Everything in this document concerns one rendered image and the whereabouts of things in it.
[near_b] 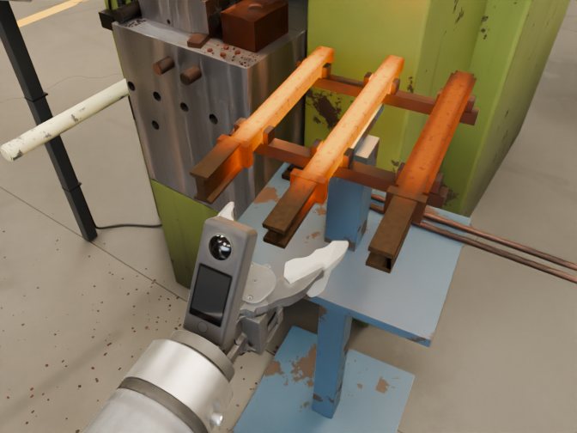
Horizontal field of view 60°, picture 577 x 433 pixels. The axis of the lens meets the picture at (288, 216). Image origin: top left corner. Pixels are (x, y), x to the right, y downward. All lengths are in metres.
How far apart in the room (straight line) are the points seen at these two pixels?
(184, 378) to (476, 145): 1.31
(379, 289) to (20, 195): 1.78
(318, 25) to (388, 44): 0.16
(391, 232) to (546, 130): 2.24
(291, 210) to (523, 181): 1.86
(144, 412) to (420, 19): 0.82
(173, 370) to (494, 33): 1.22
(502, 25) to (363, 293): 0.85
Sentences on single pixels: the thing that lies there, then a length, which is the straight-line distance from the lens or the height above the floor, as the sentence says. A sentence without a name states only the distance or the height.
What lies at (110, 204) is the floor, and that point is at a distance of 2.15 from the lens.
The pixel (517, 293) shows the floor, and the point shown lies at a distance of 1.90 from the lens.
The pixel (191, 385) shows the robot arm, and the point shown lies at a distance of 0.44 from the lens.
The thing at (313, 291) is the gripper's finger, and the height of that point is 0.93.
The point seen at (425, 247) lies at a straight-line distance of 0.94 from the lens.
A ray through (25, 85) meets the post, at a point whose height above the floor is 0.65.
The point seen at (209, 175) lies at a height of 0.99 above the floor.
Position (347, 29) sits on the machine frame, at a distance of 1.09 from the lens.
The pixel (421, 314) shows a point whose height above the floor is 0.71.
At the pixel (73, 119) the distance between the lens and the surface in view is 1.49.
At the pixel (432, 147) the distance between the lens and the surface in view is 0.69.
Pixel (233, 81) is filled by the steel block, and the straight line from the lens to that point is 1.04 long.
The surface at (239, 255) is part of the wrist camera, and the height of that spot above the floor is 1.04.
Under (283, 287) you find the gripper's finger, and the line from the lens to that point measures 0.50.
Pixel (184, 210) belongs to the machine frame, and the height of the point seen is 0.40.
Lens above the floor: 1.37
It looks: 44 degrees down
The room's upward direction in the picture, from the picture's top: straight up
